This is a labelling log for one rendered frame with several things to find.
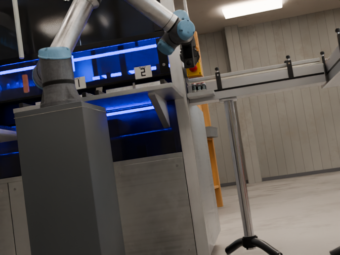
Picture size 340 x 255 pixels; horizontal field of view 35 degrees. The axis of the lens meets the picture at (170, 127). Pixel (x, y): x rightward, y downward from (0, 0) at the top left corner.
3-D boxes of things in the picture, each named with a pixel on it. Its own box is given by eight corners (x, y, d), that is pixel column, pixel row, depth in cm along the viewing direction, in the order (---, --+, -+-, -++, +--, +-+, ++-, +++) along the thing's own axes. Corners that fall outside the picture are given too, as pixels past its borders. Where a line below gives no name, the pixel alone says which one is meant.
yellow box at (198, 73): (188, 79, 270) (186, 65, 271) (203, 76, 269) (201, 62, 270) (187, 76, 263) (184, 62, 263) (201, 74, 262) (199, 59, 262)
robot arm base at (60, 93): (73, 104, 185) (69, 76, 186) (33, 111, 188) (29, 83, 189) (89, 108, 200) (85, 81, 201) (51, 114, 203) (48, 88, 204)
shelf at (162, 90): (53, 121, 280) (52, 117, 281) (185, 99, 271) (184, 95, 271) (13, 113, 233) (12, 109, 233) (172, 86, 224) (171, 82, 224)
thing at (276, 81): (188, 103, 272) (184, 72, 273) (192, 106, 287) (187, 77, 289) (327, 81, 263) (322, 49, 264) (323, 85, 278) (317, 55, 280)
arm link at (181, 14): (165, 20, 228) (175, 5, 231) (170, 36, 238) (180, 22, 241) (181, 25, 225) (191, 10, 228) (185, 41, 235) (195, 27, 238)
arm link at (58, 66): (44, 80, 187) (40, 42, 188) (38, 88, 199) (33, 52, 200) (78, 78, 192) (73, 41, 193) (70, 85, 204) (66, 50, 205)
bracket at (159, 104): (164, 128, 264) (160, 101, 265) (170, 127, 263) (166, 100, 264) (152, 123, 230) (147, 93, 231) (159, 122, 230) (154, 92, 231)
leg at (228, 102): (242, 248, 276) (219, 101, 282) (260, 246, 275) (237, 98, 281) (242, 251, 267) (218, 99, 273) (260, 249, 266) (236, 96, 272)
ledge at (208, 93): (190, 100, 277) (189, 96, 277) (215, 96, 275) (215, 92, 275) (187, 97, 263) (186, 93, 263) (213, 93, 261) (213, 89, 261)
